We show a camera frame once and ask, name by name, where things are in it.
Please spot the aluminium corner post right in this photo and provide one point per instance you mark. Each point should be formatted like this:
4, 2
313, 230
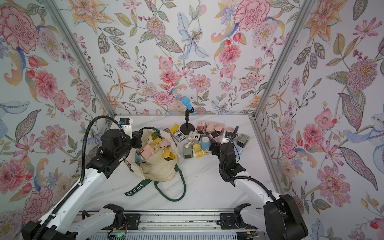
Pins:
303, 14

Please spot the yellow wooden block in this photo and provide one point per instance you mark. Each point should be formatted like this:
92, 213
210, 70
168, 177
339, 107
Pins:
174, 129

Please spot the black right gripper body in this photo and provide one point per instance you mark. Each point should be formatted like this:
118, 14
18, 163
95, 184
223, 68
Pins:
217, 150

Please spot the blue microphone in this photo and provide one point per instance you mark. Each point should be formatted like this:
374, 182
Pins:
186, 102

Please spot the blue pencil sharpener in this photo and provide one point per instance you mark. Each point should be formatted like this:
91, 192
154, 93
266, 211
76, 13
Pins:
205, 142

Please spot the dark green pencil sharpener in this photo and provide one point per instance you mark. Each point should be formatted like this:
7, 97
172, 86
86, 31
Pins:
243, 140

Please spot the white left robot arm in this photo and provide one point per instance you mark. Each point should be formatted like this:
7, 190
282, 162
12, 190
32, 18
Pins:
75, 186

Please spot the light green pencil sharpener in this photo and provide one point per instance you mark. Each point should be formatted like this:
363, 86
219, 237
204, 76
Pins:
188, 150

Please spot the cream canvas tote bag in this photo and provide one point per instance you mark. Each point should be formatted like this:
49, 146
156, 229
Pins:
154, 169

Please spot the blue playing card box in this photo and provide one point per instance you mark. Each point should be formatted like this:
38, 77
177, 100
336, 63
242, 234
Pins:
179, 136

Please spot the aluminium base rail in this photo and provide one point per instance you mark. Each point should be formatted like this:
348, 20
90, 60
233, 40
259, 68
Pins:
179, 221

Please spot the black microphone stand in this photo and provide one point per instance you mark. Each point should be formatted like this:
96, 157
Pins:
187, 127

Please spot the yellow pencil sharpener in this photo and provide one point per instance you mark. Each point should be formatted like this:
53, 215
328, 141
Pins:
198, 152
154, 139
168, 154

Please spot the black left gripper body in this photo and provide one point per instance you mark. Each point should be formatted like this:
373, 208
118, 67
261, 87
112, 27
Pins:
135, 141

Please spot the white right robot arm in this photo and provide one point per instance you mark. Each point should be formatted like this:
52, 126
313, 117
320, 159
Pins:
258, 195

